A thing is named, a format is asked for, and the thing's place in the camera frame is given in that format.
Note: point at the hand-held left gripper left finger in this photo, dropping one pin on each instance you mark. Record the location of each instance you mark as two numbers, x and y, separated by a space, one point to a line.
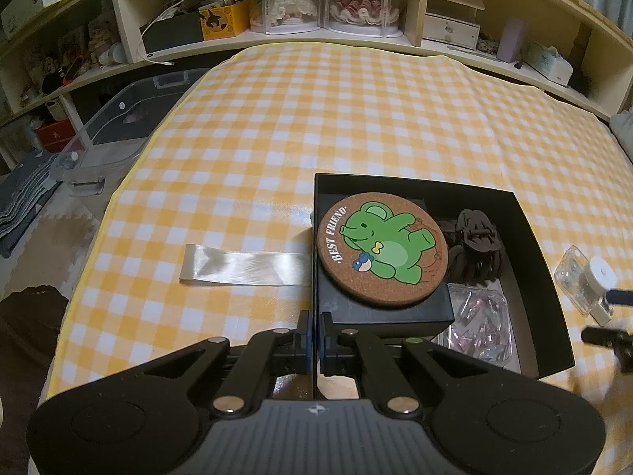
307 344

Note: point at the white mini drawer chest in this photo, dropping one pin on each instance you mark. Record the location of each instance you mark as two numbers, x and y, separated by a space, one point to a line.
452 27

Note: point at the clear case with white disc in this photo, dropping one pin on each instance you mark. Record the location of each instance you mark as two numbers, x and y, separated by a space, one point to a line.
578 277

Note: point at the dark brown cloth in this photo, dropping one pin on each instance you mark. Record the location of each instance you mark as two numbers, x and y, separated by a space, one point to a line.
29 316

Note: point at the clear plastic storage bin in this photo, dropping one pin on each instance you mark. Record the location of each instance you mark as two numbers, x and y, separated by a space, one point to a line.
113 128

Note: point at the small black box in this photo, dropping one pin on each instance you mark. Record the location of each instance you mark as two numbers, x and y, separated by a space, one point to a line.
395 319

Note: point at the white storage box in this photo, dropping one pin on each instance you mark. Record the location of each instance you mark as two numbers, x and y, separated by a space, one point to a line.
34 2

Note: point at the black box on shelf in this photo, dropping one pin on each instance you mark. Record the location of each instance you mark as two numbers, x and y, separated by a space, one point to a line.
173 34

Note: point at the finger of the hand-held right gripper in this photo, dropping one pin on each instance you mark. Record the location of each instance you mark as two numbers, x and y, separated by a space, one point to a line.
620 297
608 339

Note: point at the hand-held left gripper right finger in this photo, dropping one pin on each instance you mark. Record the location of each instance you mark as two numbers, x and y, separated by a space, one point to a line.
325 349

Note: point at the clear plastic box of beads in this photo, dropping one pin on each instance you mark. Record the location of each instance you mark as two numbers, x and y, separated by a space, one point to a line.
477 324

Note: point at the doll display case red dress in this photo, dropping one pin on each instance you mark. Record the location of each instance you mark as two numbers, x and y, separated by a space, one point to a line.
363 7

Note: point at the yellow white checked tablecloth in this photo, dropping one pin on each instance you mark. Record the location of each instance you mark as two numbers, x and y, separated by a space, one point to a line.
346 118

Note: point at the large black box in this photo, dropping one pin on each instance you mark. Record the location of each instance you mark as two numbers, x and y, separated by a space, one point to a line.
536 277

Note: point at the yellow cardboard box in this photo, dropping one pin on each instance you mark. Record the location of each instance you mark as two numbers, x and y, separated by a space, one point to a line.
225 20

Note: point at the pale purple container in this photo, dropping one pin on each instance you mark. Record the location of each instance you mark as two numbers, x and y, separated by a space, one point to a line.
511 39

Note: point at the wooden shelf unit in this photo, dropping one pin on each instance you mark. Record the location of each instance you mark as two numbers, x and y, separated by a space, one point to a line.
415 5

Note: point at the cork coaster with green bear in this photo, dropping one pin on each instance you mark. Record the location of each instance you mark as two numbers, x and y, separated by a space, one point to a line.
383 250

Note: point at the stack of grey cloth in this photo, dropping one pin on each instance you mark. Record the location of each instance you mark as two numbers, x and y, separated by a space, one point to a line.
24 203

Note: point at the white tissue box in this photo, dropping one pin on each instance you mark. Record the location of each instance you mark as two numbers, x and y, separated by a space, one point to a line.
549 62

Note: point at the red box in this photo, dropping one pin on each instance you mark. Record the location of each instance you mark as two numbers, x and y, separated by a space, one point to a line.
54 136

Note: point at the white cloth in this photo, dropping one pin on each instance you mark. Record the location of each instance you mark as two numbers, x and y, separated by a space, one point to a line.
623 131

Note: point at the clear plastic strip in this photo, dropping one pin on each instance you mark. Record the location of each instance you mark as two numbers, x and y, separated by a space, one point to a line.
242 264

